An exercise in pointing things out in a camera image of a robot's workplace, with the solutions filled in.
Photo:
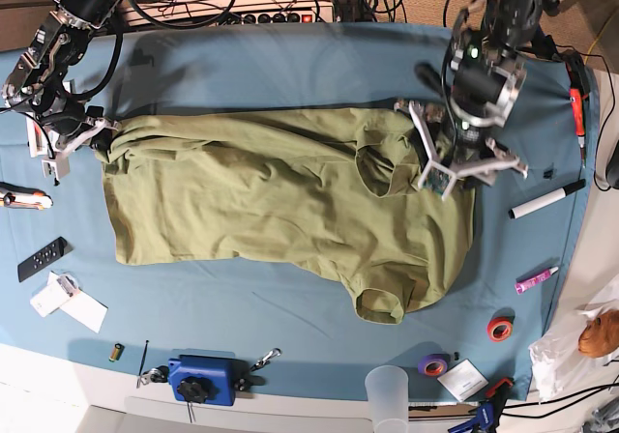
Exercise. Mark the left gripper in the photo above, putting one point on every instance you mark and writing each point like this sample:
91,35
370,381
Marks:
441,147

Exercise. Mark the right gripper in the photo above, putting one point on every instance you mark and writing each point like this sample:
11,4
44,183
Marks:
68,136

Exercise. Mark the olive green t-shirt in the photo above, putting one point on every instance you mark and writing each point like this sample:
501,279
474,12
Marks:
331,191

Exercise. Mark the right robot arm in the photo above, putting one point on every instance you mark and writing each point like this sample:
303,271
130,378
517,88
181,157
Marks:
35,87

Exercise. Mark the white black marker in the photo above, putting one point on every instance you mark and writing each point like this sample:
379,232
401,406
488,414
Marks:
545,200

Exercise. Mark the orange white utility knife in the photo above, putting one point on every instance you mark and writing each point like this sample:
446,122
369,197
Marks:
16,197

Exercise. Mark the small black clip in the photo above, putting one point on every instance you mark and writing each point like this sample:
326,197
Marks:
550,173

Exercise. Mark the black remote control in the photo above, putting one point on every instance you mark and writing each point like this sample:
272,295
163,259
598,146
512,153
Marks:
43,258

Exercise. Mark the blue black clamp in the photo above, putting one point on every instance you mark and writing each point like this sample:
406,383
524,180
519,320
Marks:
544,47

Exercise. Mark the orange black screwdriver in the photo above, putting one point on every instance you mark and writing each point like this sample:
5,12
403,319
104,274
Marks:
579,94

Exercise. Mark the white card stack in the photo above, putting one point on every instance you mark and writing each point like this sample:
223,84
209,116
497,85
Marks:
59,289

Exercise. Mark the pink glue tube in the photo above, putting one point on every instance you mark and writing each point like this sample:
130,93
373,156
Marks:
528,283

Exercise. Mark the white paper sheet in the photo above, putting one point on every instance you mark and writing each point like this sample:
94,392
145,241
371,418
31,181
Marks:
85,310

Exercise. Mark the white power strip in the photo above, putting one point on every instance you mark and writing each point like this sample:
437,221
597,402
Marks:
305,11

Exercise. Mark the red tape roll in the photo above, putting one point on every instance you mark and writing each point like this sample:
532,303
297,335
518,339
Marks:
499,329

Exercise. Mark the black zip tie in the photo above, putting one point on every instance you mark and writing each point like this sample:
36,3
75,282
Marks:
142,362

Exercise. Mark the small green battery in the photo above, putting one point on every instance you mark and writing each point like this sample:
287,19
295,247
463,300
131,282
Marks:
116,352

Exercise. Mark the purple tape roll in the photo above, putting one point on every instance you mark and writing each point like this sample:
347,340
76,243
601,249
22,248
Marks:
434,365

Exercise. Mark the blue table cloth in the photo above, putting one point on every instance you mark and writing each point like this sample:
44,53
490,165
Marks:
241,309

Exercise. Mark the white paper card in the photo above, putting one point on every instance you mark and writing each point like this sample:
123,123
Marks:
463,380

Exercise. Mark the white plastic bag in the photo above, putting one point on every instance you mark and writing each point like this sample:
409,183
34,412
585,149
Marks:
557,365

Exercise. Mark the brown bread item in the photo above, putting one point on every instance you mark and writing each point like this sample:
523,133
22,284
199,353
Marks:
600,337

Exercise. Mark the clear plastic cup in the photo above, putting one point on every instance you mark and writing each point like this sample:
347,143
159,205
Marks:
387,392

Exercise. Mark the blue clamp block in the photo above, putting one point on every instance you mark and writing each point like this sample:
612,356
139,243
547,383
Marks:
202,380

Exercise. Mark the silver carabiner clip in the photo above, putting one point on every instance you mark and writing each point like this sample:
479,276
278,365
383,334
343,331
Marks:
265,359

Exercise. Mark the blue bar clamp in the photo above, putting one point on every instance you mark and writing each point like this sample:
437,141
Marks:
487,414

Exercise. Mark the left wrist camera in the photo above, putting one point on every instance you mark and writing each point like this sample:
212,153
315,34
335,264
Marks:
437,178

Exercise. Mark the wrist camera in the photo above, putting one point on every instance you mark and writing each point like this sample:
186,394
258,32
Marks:
437,178
55,168

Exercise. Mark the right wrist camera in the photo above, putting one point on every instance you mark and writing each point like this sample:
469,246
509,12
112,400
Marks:
55,168

